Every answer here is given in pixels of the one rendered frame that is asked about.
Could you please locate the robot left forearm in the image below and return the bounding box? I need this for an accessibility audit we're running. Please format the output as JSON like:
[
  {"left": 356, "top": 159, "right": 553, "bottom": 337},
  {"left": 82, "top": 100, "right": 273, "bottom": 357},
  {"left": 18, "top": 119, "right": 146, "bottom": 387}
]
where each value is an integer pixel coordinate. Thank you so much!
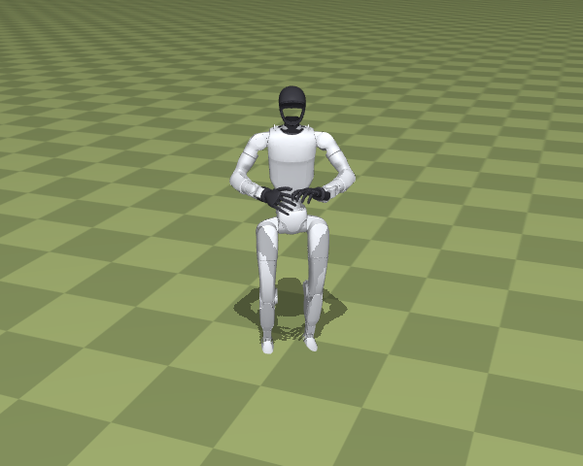
[{"left": 317, "top": 169, "right": 356, "bottom": 203}]

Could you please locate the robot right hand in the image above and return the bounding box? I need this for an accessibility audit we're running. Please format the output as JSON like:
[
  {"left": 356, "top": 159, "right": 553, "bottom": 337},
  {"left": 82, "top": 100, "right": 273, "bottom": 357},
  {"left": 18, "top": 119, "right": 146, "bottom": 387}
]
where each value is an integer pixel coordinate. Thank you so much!
[{"left": 257, "top": 186, "right": 296, "bottom": 216}]

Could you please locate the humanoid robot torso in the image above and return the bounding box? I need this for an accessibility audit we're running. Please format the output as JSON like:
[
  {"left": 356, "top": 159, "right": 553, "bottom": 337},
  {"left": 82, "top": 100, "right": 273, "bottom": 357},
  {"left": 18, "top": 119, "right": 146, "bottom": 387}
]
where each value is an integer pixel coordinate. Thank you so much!
[{"left": 267, "top": 124, "right": 317, "bottom": 234}]

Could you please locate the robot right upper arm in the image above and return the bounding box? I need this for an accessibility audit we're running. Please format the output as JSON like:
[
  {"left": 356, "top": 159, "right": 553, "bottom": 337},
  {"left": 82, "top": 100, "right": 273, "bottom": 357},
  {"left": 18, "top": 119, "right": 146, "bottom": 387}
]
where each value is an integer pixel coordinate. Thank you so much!
[{"left": 232, "top": 131, "right": 270, "bottom": 178}]

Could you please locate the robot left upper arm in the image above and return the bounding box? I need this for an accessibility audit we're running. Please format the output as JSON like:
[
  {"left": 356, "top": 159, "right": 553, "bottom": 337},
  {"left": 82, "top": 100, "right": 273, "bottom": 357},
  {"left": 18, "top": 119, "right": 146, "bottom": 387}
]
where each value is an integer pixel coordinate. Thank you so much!
[{"left": 314, "top": 131, "right": 352, "bottom": 177}]

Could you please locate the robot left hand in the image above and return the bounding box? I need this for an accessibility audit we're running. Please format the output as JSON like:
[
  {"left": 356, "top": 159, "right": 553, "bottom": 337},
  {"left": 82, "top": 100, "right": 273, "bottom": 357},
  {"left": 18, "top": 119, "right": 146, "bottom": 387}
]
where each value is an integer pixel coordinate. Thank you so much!
[{"left": 291, "top": 187, "right": 330, "bottom": 204}]

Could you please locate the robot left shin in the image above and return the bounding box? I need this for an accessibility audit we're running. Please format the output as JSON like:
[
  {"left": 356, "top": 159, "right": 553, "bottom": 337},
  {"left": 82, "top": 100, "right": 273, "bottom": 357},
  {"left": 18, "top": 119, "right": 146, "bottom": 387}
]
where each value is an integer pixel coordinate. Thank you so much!
[{"left": 303, "top": 290, "right": 324, "bottom": 341}]

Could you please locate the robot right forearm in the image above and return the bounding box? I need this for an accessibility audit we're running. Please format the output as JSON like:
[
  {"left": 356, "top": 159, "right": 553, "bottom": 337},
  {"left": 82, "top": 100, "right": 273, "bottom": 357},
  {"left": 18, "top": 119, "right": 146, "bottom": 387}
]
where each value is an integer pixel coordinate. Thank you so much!
[{"left": 229, "top": 172, "right": 265, "bottom": 199}]

